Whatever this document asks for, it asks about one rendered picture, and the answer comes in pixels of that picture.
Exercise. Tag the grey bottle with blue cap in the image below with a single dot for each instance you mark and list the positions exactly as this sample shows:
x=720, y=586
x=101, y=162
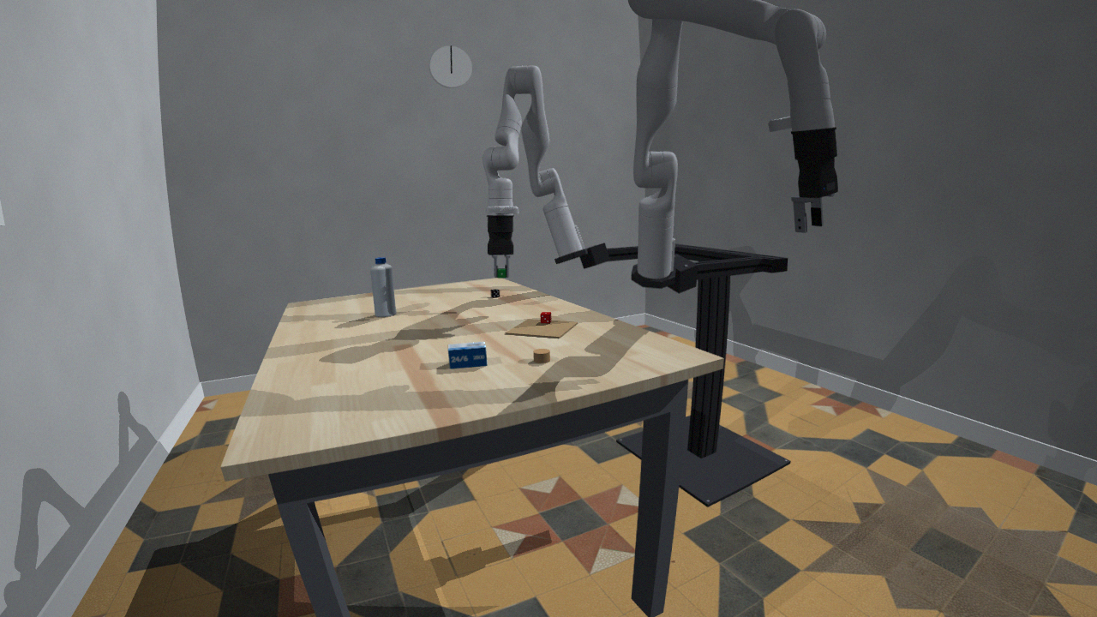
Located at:
x=382, y=285

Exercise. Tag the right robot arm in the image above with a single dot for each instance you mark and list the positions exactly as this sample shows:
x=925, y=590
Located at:
x=535, y=133

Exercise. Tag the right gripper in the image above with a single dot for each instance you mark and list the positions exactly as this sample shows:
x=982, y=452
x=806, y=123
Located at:
x=500, y=229

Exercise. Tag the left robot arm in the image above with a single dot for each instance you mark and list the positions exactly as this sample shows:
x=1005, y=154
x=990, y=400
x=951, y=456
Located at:
x=797, y=34

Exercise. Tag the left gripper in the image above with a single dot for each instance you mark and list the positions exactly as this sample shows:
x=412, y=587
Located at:
x=814, y=137

